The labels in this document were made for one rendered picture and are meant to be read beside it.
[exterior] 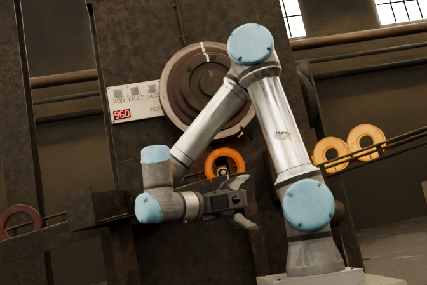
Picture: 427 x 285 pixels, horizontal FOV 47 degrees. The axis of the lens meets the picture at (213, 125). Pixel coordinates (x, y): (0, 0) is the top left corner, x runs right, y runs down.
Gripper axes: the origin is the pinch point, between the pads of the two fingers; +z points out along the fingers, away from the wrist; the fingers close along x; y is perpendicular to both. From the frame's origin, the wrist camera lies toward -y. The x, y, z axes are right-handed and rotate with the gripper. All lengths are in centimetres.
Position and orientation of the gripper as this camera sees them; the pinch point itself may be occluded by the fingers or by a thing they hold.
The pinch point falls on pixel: (255, 200)
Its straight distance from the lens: 140.9
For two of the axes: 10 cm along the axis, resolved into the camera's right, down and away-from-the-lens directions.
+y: -5.7, 2.9, 7.7
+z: 8.1, 0.4, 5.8
